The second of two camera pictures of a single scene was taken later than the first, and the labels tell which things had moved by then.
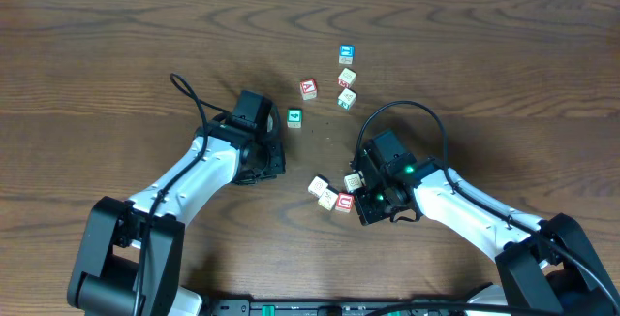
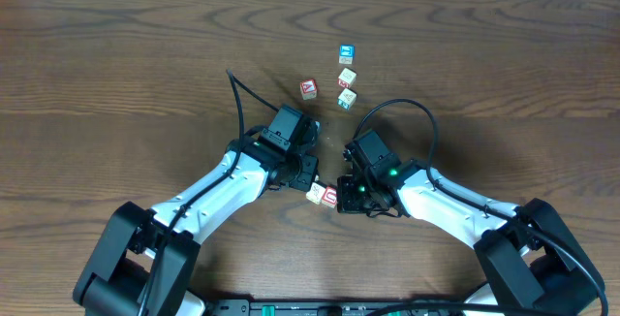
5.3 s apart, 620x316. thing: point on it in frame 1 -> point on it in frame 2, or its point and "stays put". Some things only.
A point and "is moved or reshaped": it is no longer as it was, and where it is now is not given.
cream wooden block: x=327 y=200 -> x=316 y=193
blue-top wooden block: x=347 y=53 stays put
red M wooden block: x=347 y=78 stays put
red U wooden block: x=345 y=202 is moved or reshaped
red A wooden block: x=309 y=89 stays put
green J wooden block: x=347 y=98 stays put
